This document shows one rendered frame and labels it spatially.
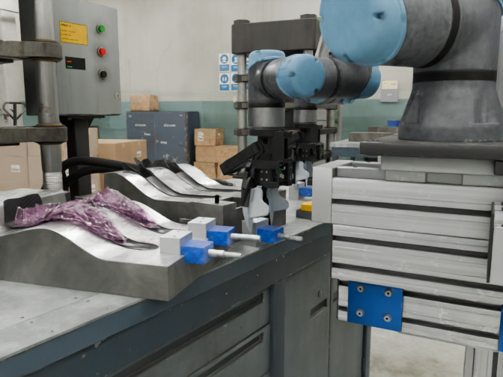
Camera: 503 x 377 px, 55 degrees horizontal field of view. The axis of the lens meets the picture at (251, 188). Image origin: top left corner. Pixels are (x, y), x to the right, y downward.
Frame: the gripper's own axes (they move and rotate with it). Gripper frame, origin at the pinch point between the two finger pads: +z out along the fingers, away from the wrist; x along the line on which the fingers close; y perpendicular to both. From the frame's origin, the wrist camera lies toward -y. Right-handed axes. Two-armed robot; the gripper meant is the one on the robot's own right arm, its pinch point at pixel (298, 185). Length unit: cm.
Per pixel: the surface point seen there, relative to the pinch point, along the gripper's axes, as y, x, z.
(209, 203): 7, -61, -4
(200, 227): 14, -74, -3
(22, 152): -362, 151, 14
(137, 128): -521, 483, 1
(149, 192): -12, -58, -5
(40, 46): -62, -48, -43
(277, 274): 13.9, -42.9, 15.3
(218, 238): 17, -73, -1
